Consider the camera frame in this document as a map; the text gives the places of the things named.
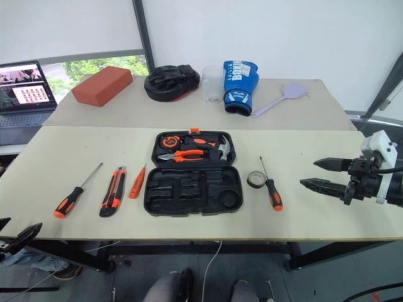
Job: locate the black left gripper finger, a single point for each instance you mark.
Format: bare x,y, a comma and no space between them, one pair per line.
23,234
3,224

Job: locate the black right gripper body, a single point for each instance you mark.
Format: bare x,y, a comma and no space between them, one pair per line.
365,181

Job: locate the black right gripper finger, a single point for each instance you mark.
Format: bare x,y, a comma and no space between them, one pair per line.
324,187
330,164

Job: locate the small orange black screwdriver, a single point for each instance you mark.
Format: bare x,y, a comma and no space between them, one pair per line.
274,195

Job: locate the large orange black screwdriver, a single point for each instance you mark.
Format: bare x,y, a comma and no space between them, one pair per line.
70,200

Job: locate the black electrical tape roll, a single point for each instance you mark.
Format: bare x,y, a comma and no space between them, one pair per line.
252,182

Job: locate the orange black utility knife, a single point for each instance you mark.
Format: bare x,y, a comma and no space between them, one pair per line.
112,193

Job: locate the orange voltage tester pen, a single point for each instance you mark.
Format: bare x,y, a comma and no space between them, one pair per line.
137,185

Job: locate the black tool case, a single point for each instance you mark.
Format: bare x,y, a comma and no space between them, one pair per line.
195,193

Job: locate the person's blue jeans leg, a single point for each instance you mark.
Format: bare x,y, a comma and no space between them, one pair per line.
28,259

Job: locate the person's brown shoe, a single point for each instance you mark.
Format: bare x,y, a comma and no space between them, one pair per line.
67,272

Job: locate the purple silicone spatula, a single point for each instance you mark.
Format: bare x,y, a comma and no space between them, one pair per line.
294,90

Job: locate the black diagonal strut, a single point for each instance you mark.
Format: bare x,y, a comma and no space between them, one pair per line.
384,88

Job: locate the silver claw hammer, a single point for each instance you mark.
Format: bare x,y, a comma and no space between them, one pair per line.
224,148

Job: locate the blue boxing glove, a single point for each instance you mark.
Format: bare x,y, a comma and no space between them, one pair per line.
239,88

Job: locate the grey rounded robot foot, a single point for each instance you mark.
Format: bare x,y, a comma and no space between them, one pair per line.
245,291
170,286

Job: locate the open laptop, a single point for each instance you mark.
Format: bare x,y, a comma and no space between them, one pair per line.
25,91

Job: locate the clear plastic measuring cup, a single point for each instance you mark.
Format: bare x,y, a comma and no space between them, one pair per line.
213,85

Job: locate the orange black tape measure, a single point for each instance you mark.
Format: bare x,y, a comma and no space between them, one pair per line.
170,142

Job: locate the red foam brick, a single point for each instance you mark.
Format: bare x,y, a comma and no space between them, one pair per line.
100,85

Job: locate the black boxing focus mitt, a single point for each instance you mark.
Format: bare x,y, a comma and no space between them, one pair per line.
171,85

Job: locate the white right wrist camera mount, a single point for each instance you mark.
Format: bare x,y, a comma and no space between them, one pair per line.
379,144

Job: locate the black metal table frame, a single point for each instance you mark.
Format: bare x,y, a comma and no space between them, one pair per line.
189,248

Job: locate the black window frame post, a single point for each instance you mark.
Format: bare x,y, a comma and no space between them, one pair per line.
145,34

